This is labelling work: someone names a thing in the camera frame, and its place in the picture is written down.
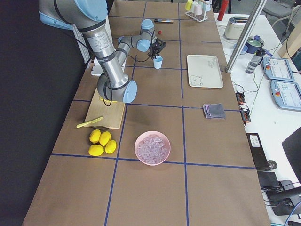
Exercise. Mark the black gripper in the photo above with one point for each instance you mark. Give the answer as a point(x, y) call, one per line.
point(154, 48)

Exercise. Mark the steel muddler black tip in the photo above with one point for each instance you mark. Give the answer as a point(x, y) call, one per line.
point(165, 21)

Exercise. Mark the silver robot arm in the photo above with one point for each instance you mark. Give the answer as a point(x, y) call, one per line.
point(89, 16)

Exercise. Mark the light blue plastic cup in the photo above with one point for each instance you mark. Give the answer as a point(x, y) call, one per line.
point(157, 62)

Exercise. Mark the white cup drying rack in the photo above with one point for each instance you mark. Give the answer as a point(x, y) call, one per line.
point(200, 18)

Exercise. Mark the yellow-green cup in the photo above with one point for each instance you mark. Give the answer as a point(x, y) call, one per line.
point(188, 5)

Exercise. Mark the pink cup on rack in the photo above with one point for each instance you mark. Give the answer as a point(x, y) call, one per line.
point(196, 9)

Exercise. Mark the blue cup on rack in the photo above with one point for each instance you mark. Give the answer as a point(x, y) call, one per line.
point(205, 4)

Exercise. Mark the pink bowl of ice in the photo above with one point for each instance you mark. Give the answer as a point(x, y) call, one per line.
point(152, 148)

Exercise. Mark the cream bear serving tray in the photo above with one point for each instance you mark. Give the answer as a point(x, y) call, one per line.
point(204, 71)

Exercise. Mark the lemon slices stack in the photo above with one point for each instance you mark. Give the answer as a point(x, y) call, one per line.
point(106, 101)

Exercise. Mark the purple cloth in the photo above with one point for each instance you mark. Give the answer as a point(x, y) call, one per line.
point(206, 111)

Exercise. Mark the bamboo cutting board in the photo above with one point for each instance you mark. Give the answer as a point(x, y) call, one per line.
point(112, 115)

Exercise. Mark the cream toaster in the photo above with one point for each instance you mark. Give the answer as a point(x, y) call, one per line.
point(235, 27)

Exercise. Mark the yellow-green plastic knife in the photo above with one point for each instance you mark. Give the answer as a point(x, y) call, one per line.
point(89, 122)

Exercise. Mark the red bottle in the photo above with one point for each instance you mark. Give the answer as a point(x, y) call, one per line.
point(224, 4)

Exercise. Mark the black power strip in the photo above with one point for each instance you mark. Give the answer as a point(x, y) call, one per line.
point(245, 113)
point(240, 96)

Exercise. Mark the yellow lemon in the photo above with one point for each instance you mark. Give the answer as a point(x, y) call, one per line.
point(111, 147)
point(95, 136)
point(96, 150)
point(104, 138)

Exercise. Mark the dark blue lidded pot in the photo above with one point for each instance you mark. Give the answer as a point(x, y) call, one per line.
point(253, 43)

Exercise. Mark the clear water bottle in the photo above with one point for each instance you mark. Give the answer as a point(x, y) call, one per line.
point(255, 61)

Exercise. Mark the upper teach pendant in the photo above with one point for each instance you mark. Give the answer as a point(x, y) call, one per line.
point(277, 69)

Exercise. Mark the teach pendant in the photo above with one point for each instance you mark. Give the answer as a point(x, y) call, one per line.
point(277, 69)
point(287, 95)

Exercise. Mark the white label card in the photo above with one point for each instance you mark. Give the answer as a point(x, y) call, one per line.
point(254, 141)

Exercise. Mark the grey office chair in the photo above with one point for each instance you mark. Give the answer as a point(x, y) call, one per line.
point(284, 10)

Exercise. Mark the lower teach pendant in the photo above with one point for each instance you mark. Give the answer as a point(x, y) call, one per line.
point(287, 95)

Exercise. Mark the black monitor corner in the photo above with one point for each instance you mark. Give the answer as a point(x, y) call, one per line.
point(292, 149)

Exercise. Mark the black monitor stand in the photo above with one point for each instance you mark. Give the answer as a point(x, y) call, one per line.
point(283, 196)

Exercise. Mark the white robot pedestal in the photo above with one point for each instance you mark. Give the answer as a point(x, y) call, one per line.
point(95, 67)

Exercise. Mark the aluminium frame post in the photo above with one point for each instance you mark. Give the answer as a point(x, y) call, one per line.
point(258, 7)

